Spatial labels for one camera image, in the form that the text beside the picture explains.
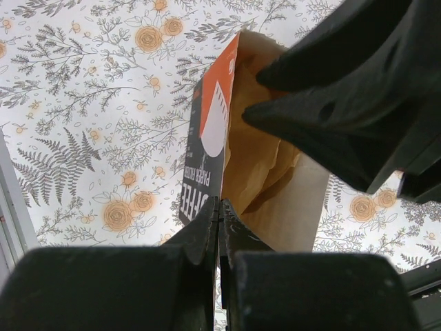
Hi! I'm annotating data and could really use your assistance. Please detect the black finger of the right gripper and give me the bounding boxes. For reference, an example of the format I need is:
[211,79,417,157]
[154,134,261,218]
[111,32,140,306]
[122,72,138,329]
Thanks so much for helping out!
[256,1,440,92]
[243,60,440,193]

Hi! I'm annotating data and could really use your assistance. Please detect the floral patterned table mat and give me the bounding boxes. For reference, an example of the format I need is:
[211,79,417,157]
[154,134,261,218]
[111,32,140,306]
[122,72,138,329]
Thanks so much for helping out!
[1,1,338,246]

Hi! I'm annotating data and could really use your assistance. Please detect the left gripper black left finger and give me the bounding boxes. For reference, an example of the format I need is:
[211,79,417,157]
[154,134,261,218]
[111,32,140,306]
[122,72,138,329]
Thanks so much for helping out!
[1,197,219,330]

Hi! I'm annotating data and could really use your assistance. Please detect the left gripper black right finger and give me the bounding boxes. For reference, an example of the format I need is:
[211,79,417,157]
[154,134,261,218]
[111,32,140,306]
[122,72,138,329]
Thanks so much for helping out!
[219,200,421,330]

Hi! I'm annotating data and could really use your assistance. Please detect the orange coffee filter box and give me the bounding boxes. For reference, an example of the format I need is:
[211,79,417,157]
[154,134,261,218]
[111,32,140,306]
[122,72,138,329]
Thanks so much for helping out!
[178,30,331,254]

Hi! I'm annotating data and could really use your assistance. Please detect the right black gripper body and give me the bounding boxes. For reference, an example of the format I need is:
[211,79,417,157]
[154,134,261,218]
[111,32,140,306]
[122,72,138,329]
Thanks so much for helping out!
[398,137,440,203]

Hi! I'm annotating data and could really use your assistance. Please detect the aluminium frame rail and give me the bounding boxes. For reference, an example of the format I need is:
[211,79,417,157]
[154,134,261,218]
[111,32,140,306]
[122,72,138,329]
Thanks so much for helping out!
[1,136,39,272]

